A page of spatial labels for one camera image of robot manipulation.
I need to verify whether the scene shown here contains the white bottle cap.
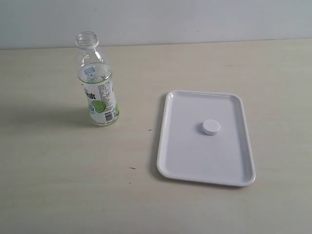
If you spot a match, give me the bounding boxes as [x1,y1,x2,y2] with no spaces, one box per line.
[202,119,221,136]

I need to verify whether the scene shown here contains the clear plastic drink bottle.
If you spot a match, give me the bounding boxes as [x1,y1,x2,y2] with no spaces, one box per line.
[76,31,119,126]

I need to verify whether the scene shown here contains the white rectangular tray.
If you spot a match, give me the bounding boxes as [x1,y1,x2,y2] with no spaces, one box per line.
[156,90,256,187]

